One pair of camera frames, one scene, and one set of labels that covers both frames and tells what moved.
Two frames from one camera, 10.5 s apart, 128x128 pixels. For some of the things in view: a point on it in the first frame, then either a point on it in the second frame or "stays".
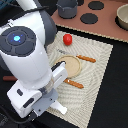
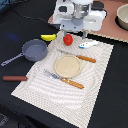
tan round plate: (73, 65) stays
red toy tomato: (67, 39) stays
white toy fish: (58, 106) to (91, 43)
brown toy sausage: (9, 78) stays
